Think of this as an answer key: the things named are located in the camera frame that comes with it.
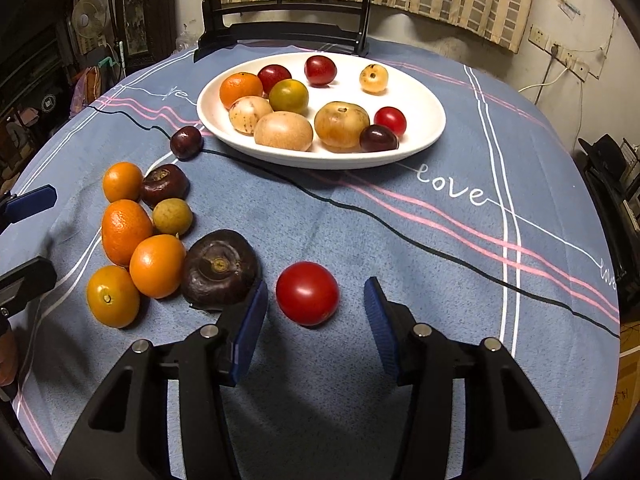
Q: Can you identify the pale oval fruit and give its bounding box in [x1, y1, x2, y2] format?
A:
[254, 112, 314, 152]

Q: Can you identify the yellow orange tomato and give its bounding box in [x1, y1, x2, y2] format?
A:
[86, 266, 140, 328]

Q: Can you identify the smooth orange middle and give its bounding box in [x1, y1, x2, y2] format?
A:
[129, 234, 186, 299]

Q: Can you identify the small dark water chestnut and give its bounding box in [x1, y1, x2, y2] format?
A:
[140, 164, 190, 208]

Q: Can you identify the tan spotted fruit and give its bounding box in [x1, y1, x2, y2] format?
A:
[228, 96, 273, 136]

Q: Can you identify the green yellow tomato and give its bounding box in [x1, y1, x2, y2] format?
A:
[269, 78, 309, 115]

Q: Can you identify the red cherry tomato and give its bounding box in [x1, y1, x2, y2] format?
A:
[374, 106, 407, 138]

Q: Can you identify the tan longan fruit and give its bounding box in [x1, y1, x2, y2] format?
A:
[152, 198, 193, 237]

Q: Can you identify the large dark water chestnut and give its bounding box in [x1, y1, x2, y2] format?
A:
[180, 230, 262, 311]

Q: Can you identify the white electric fan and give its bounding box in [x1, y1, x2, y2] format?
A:
[72, 0, 106, 39]

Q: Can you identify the bumpy orange tangerine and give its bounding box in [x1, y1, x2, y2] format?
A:
[101, 200, 153, 266]

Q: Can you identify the big red tomato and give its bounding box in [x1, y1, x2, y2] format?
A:
[276, 261, 340, 327]

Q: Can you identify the small orange top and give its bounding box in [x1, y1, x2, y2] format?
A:
[102, 162, 143, 203]

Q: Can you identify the wall power strip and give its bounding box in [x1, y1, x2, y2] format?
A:
[528, 25, 590, 81]

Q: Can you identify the dark purple grape tomato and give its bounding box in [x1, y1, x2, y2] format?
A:
[359, 125, 399, 153]

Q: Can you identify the round goldfish screen ornament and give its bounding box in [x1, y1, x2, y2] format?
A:
[193, 0, 372, 62]

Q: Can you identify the dark cherry on cloth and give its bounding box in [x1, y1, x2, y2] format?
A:
[169, 126, 204, 160]

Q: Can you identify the white round plate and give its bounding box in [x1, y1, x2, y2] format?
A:
[196, 52, 447, 170]

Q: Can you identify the blue striped tablecloth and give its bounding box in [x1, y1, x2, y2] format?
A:
[1, 42, 620, 479]

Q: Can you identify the black cable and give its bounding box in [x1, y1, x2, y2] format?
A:
[86, 104, 622, 339]

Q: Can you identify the brown round fruit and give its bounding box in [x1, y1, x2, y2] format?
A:
[314, 101, 370, 151]

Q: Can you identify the yellow spotted small fruit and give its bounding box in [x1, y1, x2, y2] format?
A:
[359, 63, 388, 94]

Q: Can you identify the dark red plum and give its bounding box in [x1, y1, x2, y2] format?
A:
[304, 55, 337, 87]

